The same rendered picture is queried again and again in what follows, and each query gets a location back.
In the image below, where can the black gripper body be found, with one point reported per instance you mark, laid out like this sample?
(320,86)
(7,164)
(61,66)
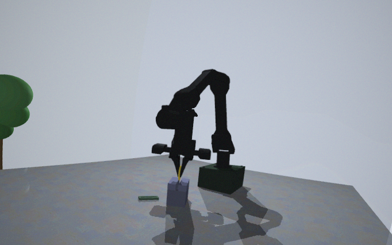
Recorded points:
(159,148)

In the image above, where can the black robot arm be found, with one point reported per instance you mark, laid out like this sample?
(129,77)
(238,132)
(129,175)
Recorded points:
(180,115)

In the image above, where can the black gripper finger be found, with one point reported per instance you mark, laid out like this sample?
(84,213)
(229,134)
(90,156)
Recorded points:
(176,161)
(184,163)

